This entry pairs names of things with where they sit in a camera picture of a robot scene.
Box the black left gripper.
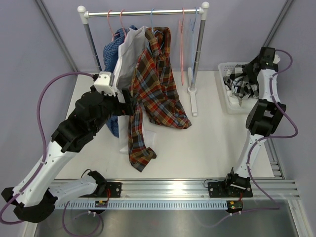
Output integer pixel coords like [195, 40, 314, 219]
[91, 88, 137, 134]

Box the black white checked shirt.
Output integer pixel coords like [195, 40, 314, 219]
[223, 65, 259, 99]

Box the blue plastic hanger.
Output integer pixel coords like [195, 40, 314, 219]
[189, 7, 198, 92]

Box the pink hanger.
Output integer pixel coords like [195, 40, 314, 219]
[107, 9, 119, 42]
[119, 8, 129, 44]
[178, 8, 184, 85]

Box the white linen shirt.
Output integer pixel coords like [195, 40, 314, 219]
[226, 90, 243, 107]

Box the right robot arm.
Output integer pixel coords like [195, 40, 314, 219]
[219, 47, 286, 198]

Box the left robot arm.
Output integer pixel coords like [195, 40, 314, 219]
[1, 86, 137, 223]

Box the red brown plaid shirt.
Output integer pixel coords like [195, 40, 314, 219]
[128, 27, 192, 172]

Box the blue checked shirt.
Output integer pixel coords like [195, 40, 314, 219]
[103, 25, 138, 138]

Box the white hanging shirt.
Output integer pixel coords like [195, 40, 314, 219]
[114, 26, 148, 155]

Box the blue hanger on rack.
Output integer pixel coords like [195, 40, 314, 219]
[150, 8, 170, 55]

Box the white plastic basket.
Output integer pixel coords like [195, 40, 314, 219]
[218, 62, 257, 114]

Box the metal clothes rack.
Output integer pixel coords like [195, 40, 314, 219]
[77, 1, 209, 117]

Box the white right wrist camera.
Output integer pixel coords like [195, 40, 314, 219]
[272, 50, 280, 72]

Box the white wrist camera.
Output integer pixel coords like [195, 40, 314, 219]
[272, 50, 280, 72]
[93, 71, 116, 97]

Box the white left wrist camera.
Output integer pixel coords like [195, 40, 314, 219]
[93, 71, 116, 97]

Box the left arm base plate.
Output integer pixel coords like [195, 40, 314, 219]
[86, 182, 122, 198]

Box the aluminium mounting rail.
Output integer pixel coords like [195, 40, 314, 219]
[46, 177, 301, 201]

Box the white slotted cable duct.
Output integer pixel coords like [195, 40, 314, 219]
[57, 199, 228, 210]

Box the purple floor cable left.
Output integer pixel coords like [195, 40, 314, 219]
[61, 202, 105, 235]

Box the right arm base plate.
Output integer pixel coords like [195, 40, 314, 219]
[205, 180, 253, 198]

